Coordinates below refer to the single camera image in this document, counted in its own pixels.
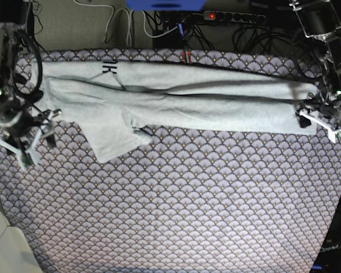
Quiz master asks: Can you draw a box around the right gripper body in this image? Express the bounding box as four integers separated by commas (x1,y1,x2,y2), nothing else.
0,110,50,151

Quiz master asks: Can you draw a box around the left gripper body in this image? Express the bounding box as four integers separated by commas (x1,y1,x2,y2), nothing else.
295,90,341,128

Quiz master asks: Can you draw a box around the light grey T-shirt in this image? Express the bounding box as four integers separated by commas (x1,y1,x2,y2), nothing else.
37,61,318,163

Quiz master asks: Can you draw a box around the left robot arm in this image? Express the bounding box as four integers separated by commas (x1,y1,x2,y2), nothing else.
289,1,341,128

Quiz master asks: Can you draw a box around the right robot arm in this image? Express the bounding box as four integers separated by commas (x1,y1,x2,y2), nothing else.
0,1,56,151

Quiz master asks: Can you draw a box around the white plastic bin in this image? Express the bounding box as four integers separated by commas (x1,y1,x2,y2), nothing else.
0,208,42,272

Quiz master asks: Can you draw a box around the fan-patterned tablecloth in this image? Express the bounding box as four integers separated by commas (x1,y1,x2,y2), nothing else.
0,48,341,273

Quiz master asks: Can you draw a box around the black power strip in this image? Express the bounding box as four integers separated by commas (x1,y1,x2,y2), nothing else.
202,11,267,26

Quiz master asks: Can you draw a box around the red table clamp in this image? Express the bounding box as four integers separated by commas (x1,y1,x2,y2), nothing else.
182,51,192,64

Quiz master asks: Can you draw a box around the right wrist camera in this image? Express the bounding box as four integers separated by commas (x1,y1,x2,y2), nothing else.
17,148,39,171

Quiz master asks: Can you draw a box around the white cable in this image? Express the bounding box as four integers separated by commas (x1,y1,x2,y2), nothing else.
73,0,134,46

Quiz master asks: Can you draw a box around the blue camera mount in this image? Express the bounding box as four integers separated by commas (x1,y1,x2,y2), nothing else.
126,0,205,11

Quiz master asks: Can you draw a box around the black box with cables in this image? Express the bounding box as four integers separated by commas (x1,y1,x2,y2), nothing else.
152,30,182,49

